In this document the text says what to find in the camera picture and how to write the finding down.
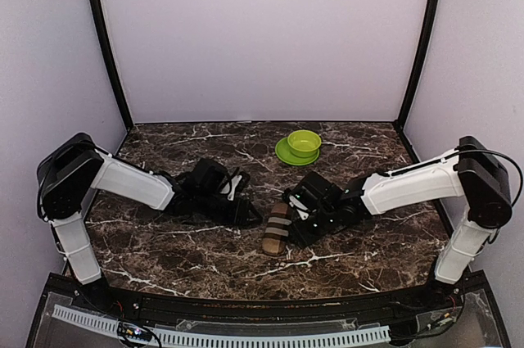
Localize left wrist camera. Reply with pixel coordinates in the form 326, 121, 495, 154
219, 171, 251, 201

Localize black table front rail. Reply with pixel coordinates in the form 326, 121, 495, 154
72, 284, 464, 325

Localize green bowl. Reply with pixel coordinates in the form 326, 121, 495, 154
287, 129, 322, 158

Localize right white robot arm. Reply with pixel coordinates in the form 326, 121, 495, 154
283, 136, 519, 310

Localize left black frame post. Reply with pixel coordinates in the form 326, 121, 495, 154
89, 0, 134, 131

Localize right black frame post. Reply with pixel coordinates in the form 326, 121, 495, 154
394, 0, 439, 133

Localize green plate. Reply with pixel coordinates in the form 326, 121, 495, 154
275, 138, 320, 166

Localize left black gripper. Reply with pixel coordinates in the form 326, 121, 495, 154
196, 191, 263, 228

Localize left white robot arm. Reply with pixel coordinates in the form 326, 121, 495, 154
36, 133, 263, 312

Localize small circuit board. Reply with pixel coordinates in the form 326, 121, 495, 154
117, 322, 152, 342

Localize black frame post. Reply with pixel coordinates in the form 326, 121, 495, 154
89, 0, 134, 131
394, 0, 439, 133

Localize white slotted cable duct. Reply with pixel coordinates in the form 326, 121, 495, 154
52, 305, 391, 347

